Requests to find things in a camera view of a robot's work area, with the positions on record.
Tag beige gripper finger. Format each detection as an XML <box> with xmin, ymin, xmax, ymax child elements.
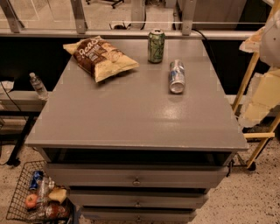
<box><xmin>239</xmin><ymin>26</ymin><xmax>265</xmax><ymax>53</ymax></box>

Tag silver blue redbull can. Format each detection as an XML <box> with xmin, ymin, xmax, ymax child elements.
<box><xmin>169</xmin><ymin>59</ymin><xmax>186</xmax><ymax>94</ymax></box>

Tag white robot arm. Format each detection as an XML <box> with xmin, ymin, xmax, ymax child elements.
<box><xmin>239</xmin><ymin>10</ymin><xmax>280</xmax><ymax>67</ymax></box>

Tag green soda can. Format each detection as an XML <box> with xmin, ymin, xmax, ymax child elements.
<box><xmin>148</xmin><ymin>29</ymin><xmax>165</xmax><ymax>63</ymax></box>

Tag blue can in basket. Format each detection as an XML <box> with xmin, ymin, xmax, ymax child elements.
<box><xmin>29</xmin><ymin>171</ymin><xmax>44</xmax><ymax>191</ymax></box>

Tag yellow brown chip bag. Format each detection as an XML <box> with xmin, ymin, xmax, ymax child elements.
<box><xmin>63</xmin><ymin>36</ymin><xmax>139</xmax><ymax>82</ymax></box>

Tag grey drawer cabinet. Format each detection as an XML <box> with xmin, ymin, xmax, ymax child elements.
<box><xmin>27</xmin><ymin>39</ymin><xmax>248</xmax><ymax>224</ymax></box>

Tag clear plastic water bottle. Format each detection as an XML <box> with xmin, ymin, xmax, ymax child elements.
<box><xmin>30</xmin><ymin>73</ymin><xmax>48</xmax><ymax>101</ymax></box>

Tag grey side bench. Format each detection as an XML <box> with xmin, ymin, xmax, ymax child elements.
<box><xmin>0</xmin><ymin>91</ymin><xmax>46</xmax><ymax>166</ymax></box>

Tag yellow sponge in basket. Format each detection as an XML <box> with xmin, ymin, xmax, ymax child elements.
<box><xmin>48</xmin><ymin>188</ymin><xmax>67</xmax><ymax>204</ymax></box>

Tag plastic bottle in basket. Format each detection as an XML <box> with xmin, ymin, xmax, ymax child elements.
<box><xmin>37</xmin><ymin>177</ymin><xmax>51</xmax><ymax>211</ymax></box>

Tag red apple in basket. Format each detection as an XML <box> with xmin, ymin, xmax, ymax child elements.
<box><xmin>24</xmin><ymin>193</ymin><xmax>38</xmax><ymax>209</ymax></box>

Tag metal window rail frame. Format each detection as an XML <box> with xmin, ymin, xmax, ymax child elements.
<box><xmin>0</xmin><ymin>0</ymin><xmax>280</xmax><ymax>41</ymax></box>

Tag black wire basket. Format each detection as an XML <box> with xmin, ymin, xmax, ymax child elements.
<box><xmin>5</xmin><ymin>159</ymin><xmax>74</xmax><ymax>224</ymax></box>

